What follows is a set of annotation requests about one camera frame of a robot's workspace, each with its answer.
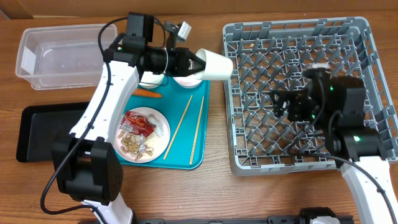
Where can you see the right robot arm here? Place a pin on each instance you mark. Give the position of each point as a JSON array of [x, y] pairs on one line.
[[335, 106]]

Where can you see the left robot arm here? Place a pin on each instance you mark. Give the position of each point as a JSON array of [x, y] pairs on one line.
[[86, 166]]

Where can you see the teal serving tray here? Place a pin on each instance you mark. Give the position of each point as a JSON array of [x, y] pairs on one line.
[[171, 105]]

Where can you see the clear plastic storage bin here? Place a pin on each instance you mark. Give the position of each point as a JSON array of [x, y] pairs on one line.
[[60, 57]]

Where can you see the white crumpled tissue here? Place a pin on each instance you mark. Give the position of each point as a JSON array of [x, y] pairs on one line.
[[156, 124]]

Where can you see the white plate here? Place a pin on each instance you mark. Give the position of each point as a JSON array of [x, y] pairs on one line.
[[159, 143]]

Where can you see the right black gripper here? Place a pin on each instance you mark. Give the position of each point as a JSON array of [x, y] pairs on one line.
[[296, 102]]

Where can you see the pink white bowl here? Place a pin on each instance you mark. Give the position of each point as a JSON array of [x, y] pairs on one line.
[[187, 82]]

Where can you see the orange carrot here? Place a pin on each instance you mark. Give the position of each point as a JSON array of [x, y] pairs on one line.
[[146, 93]]

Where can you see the wooden chopstick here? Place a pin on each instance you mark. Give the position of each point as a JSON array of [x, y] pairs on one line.
[[196, 132], [178, 127]]

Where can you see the peanut pile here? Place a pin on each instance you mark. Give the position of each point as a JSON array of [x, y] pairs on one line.
[[134, 145]]

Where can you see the wooden chopstick left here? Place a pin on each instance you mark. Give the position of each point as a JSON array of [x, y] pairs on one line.
[[178, 127]]

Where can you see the white cup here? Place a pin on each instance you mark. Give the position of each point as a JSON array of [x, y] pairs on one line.
[[217, 67]]

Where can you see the grey dishwasher rack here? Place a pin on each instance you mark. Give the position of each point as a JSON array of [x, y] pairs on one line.
[[271, 56]]

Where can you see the wooden chopstick right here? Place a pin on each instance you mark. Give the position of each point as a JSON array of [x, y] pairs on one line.
[[196, 132]]

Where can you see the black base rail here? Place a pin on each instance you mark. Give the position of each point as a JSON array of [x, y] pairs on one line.
[[284, 219]]

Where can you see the red snack wrapper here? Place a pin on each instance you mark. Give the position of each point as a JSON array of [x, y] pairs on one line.
[[136, 123]]

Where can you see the black rectangular tray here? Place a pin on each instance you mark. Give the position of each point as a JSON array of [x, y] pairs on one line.
[[42, 126]]

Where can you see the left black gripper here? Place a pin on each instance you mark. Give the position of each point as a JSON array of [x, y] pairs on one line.
[[181, 56]]

